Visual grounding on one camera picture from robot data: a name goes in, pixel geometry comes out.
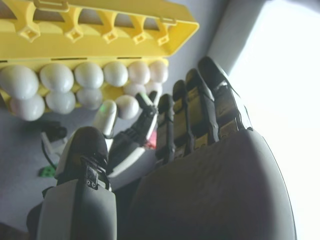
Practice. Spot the yellow egg carton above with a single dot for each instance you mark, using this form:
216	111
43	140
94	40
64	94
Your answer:
87	50

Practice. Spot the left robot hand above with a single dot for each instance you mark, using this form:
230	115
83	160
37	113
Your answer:
212	187

